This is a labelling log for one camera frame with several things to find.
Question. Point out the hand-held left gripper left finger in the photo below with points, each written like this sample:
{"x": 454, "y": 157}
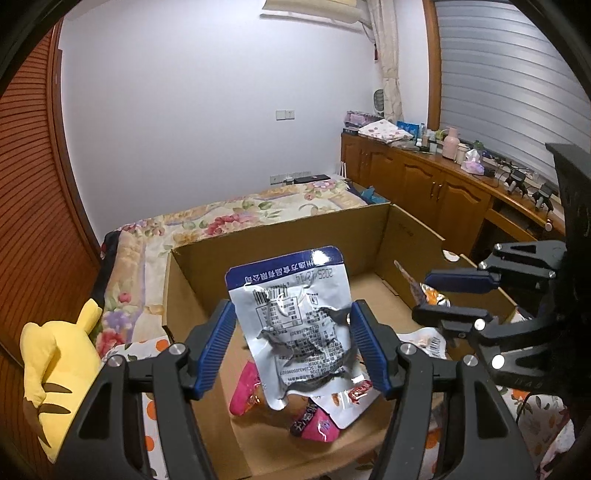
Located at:
{"x": 214, "y": 350}

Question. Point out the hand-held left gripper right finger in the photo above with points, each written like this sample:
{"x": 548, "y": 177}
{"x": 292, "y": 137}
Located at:
{"x": 369, "y": 350}

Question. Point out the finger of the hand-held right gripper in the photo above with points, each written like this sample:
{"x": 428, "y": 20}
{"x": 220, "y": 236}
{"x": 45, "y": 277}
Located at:
{"x": 450, "y": 318}
{"x": 461, "y": 281}

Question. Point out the orange snack packet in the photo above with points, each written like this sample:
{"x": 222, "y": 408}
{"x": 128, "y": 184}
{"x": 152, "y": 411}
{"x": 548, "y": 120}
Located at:
{"x": 431, "y": 297}

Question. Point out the silver barcode snack packet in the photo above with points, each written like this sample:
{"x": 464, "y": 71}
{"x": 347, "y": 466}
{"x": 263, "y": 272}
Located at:
{"x": 427, "y": 345}

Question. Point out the plain pink snack packet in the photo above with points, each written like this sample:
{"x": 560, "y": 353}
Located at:
{"x": 244, "y": 392}

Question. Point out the white packet red label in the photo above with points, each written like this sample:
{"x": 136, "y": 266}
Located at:
{"x": 351, "y": 408}

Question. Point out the silver packet blue edge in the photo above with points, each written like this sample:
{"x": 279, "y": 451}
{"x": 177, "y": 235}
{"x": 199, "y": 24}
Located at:
{"x": 286, "y": 323}

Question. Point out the pink packet dark print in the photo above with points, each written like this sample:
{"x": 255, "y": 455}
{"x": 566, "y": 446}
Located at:
{"x": 316, "y": 422}

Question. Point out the brown cardboard box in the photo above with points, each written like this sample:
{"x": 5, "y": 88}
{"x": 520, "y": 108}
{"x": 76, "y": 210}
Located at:
{"x": 295, "y": 240}

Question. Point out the orange print bedsheet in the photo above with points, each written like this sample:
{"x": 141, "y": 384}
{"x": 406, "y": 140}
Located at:
{"x": 147, "y": 346}

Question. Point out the small black tripod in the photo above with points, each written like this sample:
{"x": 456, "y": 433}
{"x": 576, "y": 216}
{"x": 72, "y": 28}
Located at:
{"x": 515, "y": 180}
{"x": 543, "y": 196}

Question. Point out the wooden sideboard cabinet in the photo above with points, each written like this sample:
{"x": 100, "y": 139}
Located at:
{"x": 415, "y": 175}

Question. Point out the purple tissue box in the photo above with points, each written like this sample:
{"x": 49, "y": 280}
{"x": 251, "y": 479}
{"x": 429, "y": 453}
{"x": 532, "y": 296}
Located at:
{"x": 473, "y": 164}

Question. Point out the teal plastic bag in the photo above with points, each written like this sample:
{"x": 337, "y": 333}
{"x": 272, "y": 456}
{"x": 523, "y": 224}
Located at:
{"x": 369, "y": 194}

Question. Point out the floral blanket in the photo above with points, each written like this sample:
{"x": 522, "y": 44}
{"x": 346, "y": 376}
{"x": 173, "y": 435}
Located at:
{"x": 221, "y": 217}

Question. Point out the pink bottle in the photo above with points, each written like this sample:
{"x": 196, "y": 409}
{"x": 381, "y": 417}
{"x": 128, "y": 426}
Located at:
{"x": 450, "y": 144}

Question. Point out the yellow plush toy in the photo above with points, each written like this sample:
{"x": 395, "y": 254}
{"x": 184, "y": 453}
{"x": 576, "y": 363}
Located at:
{"x": 51, "y": 369}

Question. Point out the folded floral cloth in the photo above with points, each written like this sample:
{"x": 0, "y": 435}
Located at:
{"x": 383, "y": 130}

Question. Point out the black flat device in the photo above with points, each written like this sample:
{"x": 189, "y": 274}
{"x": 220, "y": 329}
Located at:
{"x": 311, "y": 178}

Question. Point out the purple patterned bag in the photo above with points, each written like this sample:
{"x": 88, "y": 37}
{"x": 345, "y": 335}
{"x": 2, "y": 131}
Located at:
{"x": 360, "y": 118}

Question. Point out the small white fan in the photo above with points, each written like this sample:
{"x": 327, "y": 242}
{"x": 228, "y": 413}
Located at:
{"x": 379, "y": 99}

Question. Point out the grey window blind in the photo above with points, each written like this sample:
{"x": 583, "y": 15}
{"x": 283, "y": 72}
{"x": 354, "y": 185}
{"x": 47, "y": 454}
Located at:
{"x": 508, "y": 78}

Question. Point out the cream curtain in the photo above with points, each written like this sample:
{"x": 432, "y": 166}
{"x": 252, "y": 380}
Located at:
{"x": 388, "y": 60}

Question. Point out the wooden louvered wardrobe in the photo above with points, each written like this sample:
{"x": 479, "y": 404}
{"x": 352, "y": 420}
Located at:
{"x": 37, "y": 184}

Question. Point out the white air conditioner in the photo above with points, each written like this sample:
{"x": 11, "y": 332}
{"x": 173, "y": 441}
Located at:
{"x": 314, "y": 9}

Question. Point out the white wall socket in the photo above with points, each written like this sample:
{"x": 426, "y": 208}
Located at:
{"x": 280, "y": 178}

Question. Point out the wooden window frame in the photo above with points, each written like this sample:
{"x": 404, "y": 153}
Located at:
{"x": 431, "y": 64}

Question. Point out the white wall switch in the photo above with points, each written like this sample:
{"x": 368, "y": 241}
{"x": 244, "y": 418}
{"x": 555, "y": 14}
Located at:
{"x": 285, "y": 114}

